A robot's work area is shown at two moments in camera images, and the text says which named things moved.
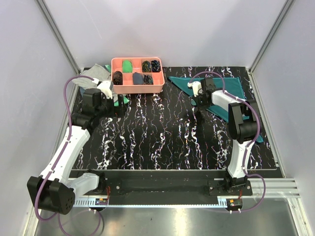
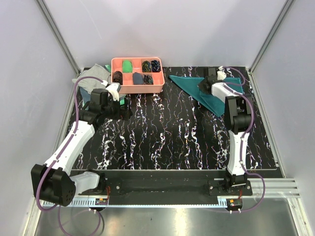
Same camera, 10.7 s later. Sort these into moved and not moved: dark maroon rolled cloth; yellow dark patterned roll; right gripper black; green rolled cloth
Moved: right gripper black
Not moved: yellow dark patterned roll; green rolled cloth; dark maroon rolled cloth
